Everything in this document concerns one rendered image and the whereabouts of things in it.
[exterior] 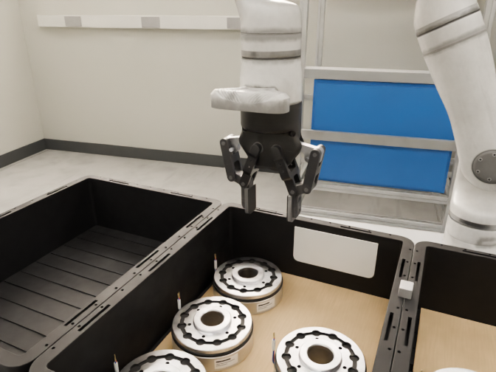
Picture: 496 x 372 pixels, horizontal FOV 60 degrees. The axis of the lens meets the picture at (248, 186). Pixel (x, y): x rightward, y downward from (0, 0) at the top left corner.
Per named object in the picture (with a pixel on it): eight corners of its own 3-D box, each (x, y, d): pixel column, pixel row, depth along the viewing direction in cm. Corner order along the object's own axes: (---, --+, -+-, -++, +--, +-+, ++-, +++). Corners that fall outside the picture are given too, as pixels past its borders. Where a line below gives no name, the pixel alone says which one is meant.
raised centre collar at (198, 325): (208, 304, 57) (208, 300, 57) (239, 317, 55) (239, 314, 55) (184, 325, 53) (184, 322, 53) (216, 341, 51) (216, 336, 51)
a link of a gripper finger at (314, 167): (311, 148, 50) (295, 190, 53) (325, 154, 50) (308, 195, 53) (318, 142, 53) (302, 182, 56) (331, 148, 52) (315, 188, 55)
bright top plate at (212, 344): (204, 291, 61) (204, 287, 61) (266, 316, 56) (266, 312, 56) (155, 333, 53) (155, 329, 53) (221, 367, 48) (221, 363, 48)
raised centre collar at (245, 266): (240, 263, 66) (240, 260, 66) (269, 271, 65) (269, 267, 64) (225, 280, 62) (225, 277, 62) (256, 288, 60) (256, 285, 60)
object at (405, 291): (399, 287, 49) (401, 279, 49) (412, 291, 49) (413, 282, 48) (397, 296, 48) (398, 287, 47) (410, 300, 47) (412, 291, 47)
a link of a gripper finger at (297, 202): (289, 181, 54) (288, 217, 56) (311, 184, 53) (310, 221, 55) (293, 177, 55) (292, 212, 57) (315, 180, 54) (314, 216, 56)
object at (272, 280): (232, 254, 70) (232, 251, 70) (291, 269, 66) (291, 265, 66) (201, 288, 61) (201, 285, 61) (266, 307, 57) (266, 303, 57)
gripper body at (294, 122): (314, 91, 53) (311, 162, 57) (252, 87, 57) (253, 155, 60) (293, 102, 47) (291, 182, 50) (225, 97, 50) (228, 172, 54)
